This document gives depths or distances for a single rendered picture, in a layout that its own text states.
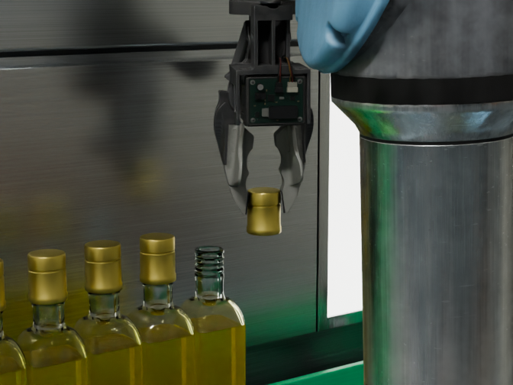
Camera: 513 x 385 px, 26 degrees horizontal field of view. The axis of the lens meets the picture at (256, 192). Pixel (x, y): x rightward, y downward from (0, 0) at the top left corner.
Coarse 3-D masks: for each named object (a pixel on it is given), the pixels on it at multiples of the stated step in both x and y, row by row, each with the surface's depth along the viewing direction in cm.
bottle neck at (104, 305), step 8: (96, 296) 103; (104, 296) 103; (112, 296) 104; (96, 304) 104; (104, 304) 104; (112, 304) 104; (96, 312) 104; (104, 312) 104; (112, 312) 104; (120, 312) 105
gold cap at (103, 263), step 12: (108, 240) 105; (96, 252) 102; (108, 252) 103; (120, 252) 104; (96, 264) 103; (108, 264) 103; (120, 264) 104; (96, 276) 103; (108, 276) 103; (120, 276) 104; (96, 288) 103; (108, 288) 103; (120, 288) 104
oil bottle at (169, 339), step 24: (144, 312) 107; (168, 312) 107; (144, 336) 106; (168, 336) 106; (192, 336) 108; (144, 360) 106; (168, 360) 107; (192, 360) 108; (144, 384) 106; (168, 384) 107; (192, 384) 109
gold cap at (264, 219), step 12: (252, 192) 112; (264, 192) 112; (276, 192) 112; (252, 204) 112; (264, 204) 112; (276, 204) 112; (252, 216) 112; (264, 216) 112; (276, 216) 112; (252, 228) 112; (264, 228) 112; (276, 228) 113
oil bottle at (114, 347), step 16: (80, 320) 105; (96, 320) 104; (112, 320) 104; (128, 320) 105; (96, 336) 102; (112, 336) 103; (128, 336) 104; (96, 352) 102; (112, 352) 103; (128, 352) 104; (96, 368) 102; (112, 368) 103; (128, 368) 104; (96, 384) 103; (112, 384) 104; (128, 384) 105
